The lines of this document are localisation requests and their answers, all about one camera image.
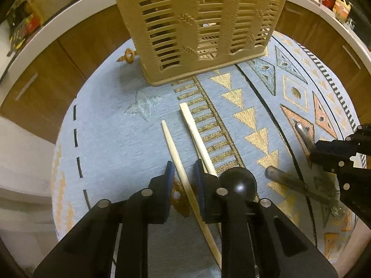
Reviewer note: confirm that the wooden chopstick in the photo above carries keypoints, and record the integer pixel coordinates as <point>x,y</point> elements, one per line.
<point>191,196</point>
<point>201,148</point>

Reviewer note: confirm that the white countertop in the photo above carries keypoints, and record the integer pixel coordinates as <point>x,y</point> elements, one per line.
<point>83,9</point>

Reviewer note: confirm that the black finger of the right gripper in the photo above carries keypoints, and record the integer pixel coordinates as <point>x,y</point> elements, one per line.
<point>354,182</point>

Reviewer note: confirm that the yellow plastic utensil basket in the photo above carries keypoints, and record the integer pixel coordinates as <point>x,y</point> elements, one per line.
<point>175,39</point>

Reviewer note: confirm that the black ladle spoon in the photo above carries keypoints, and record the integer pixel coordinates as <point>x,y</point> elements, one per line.
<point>241,181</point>

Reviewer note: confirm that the yellow detergent bottle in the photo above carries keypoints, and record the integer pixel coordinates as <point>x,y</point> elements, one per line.
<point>341,10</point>

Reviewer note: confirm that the patterned light blue tablecloth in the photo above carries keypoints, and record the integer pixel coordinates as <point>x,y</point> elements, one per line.
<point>111,144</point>

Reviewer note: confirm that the metal utensil handle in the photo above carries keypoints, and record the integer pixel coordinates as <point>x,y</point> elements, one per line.
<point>309,143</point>

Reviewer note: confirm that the wooden base cabinets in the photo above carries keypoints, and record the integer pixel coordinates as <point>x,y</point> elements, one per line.
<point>38,100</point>

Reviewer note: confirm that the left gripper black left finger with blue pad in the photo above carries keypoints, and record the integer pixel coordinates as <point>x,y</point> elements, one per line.
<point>111,240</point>

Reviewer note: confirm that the translucent grey plastic spoon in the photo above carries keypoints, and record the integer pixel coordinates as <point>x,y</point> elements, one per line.
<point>337,209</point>

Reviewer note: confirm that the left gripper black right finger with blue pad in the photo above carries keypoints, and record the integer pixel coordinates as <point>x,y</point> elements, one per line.
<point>257,239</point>

